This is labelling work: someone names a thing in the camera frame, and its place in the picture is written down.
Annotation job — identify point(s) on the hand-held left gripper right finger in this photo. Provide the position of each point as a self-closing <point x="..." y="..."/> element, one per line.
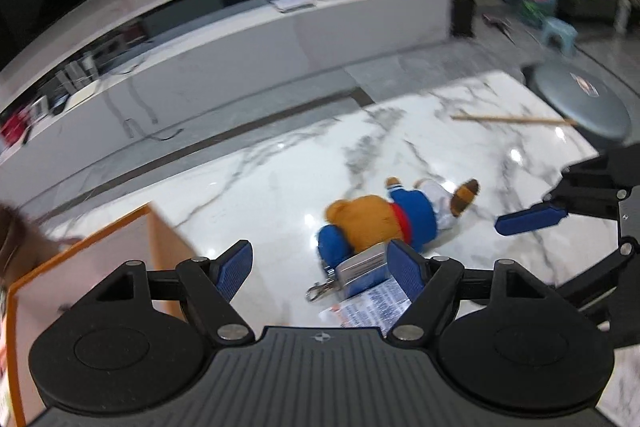
<point x="407" y="272"/>

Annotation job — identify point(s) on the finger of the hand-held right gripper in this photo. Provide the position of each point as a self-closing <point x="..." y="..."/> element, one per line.
<point x="615" y="272"/>
<point x="530" y="217"/>

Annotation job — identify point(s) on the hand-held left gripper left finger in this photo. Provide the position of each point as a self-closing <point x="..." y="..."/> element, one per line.
<point x="235" y="269"/>

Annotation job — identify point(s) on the blue card holder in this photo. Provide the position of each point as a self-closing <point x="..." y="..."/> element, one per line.
<point x="360" y="279"/>

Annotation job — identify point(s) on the white tube blue print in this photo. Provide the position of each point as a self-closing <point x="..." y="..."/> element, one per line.
<point x="370" y="312"/>

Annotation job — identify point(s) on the brown plush bear blue outfit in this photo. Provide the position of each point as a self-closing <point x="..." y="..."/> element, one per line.
<point x="370" y="222"/>

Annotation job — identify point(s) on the orange storage box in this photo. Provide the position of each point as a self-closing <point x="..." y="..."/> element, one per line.
<point x="165" y="237"/>

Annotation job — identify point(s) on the wooden stick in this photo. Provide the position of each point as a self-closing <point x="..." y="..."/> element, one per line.
<point x="510" y="119"/>

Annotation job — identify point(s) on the grey round stool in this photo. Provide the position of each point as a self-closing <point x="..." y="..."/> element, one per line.
<point x="575" y="102"/>

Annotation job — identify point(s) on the small blue plastic stool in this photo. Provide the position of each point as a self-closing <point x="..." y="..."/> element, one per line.
<point x="559" y="34"/>

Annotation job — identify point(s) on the white router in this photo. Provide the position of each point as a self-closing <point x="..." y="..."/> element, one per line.
<point x="80" y="92"/>

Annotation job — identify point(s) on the white marble cabinet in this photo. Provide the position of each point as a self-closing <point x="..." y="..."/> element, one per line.
<point x="350" y="27"/>

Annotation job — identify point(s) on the red box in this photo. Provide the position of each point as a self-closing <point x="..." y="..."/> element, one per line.
<point x="12" y="129"/>

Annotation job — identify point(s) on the white book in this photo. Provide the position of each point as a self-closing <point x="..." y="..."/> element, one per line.
<point x="290" y="2"/>

